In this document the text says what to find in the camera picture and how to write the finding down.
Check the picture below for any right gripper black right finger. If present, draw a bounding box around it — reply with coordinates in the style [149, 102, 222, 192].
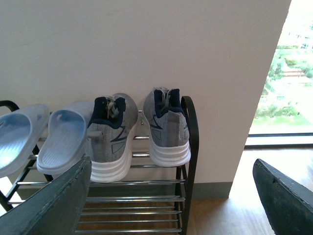
[252, 159, 313, 235]

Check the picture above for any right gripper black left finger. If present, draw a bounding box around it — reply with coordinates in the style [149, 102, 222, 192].
[0, 157, 91, 235]

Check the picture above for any light blue rubber slipper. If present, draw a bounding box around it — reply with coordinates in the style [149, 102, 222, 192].
[0, 104, 49, 178]

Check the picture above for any grey knit sneaker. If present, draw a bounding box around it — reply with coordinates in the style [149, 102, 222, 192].
[86, 93, 139, 183]
[143, 88, 191, 167]

